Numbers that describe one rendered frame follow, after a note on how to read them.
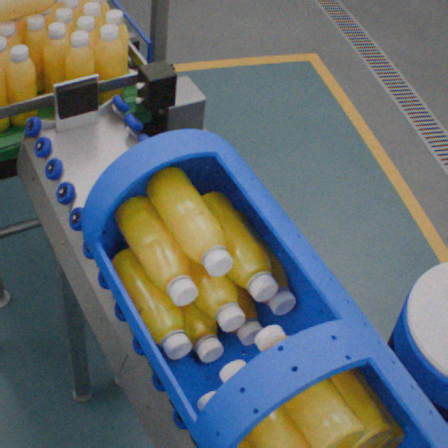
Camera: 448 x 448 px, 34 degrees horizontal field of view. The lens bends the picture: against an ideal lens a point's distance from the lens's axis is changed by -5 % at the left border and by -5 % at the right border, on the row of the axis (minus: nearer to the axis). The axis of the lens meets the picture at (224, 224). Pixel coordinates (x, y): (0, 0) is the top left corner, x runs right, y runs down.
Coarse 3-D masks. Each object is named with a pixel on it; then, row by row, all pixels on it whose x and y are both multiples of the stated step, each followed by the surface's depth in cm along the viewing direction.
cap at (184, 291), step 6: (180, 282) 108; (186, 282) 108; (192, 282) 109; (174, 288) 108; (180, 288) 108; (186, 288) 108; (192, 288) 108; (174, 294) 108; (180, 294) 108; (186, 294) 109; (192, 294) 109; (174, 300) 108; (180, 300) 109; (186, 300) 110; (192, 300) 110
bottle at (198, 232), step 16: (160, 176) 115; (176, 176) 115; (160, 192) 114; (176, 192) 113; (192, 192) 113; (160, 208) 114; (176, 208) 111; (192, 208) 110; (208, 208) 112; (176, 224) 110; (192, 224) 109; (208, 224) 109; (176, 240) 111; (192, 240) 108; (208, 240) 107; (224, 240) 109; (192, 256) 109
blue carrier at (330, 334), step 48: (144, 144) 112; (192, 144) 112; (96, 192) 113; (144, 192) 119; (240, 192) 129; (96, 240) 113; (288, 240) 102; (336, 288) 98; (144, 336) 102; (336, 336) 89; (192, 384) 112; (240, 384) 88; (288, 384) 85; (384, 384) 103; (192, 432) 95; (240, 432) 86; (432, 432) 82
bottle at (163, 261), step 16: (128, 208) 117; (144, 208) 116; (128, 224) 115; (144, 224) 114; (160, 224) 114; (128, 240) 115; (144, 240) 112; (160, 240) 112; (144, 256) 112; (160, 256) 110; (176, 256) 110; (160, 272) 109; (176, 272) 109; (160, 288) 111
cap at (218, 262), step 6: (216, 252) 107; (222, 252) 107; (210, 258) 106; (216, 258) 106; (222, 258) 106; (228, 258) 107; (204, 264) 108; (210, 264) 106; (216, 264) 106; (222, 264) 107; (228, 264) 108; (210, 270) 107; (216, 270) 107; (222, 270) 108; (228, 270) 109
